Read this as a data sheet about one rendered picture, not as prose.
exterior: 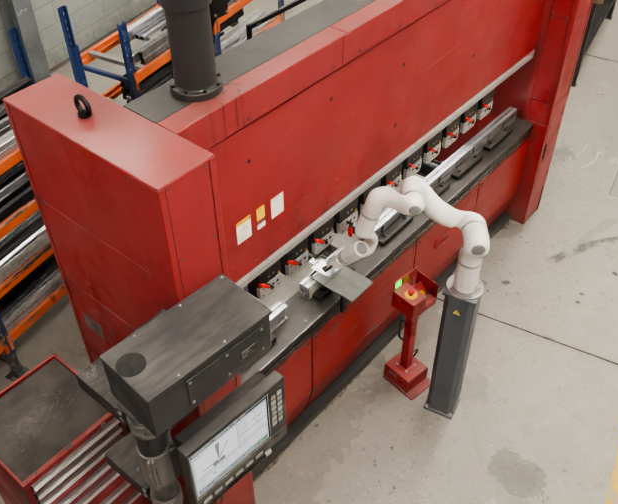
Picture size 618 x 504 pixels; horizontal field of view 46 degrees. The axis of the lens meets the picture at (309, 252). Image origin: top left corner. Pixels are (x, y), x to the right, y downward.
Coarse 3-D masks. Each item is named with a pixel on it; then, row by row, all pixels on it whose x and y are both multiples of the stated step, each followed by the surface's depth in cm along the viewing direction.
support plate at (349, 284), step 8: (344, 272) 384; (352, 272) 384; (320, 280) 380; (328, 280) 380; (336, 280) 380; (344, 280) 380; (352, 280) 379; (360, 280) 379; (368, 280) 379; (328, 288) 377; (336, 288) 375; (344, 288) 375; (352, 288) 375; (360, 288) 375; (344, 296) 371; (352, 296) 371
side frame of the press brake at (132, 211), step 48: (48, 96) 267; (96, 96) 267; (48, 144) 261; (96, 144) 244; (144, 144) 244; (192, 144) 244; (48, 192) 285; (96, 192) 256; (144, 192) 232; (192, 192) 239; (96, 240) 279; (144, 240) 251; (192, 240) 251; (96, 288) 307; (144, 288) 274; (192, 288) 263; (96, 336) 341; (240, 384) 322; (240, 480) 366
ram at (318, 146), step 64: (448, 0) 361; (512, 0) 417; (384, 64) 339; (448, 64) 390; (512, 64) 459; (256, 128) 285; (320, 128) 321; (384, 128) 366; (256, 192) 304; (320, 192) 345; (256, 256) 326
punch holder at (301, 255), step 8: (304, 240) 353; (296, 248) 350; (304, 248) 356; (288, 256) 347; (296, 256) 353; (304, 256) 359; (280, 264) 355; (288, 264) 351; (304, 264) 362; (288, 272) 354
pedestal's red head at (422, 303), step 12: (420, 276) 412; (396, 288) 405; (408, 288) 406; (420, 288) 412; (432, 288) 409; (396, 300) 406; (408, 300) 399; (420, 300) 399; (432, 300) 409; (408, 312) 402; (420, 312) 405
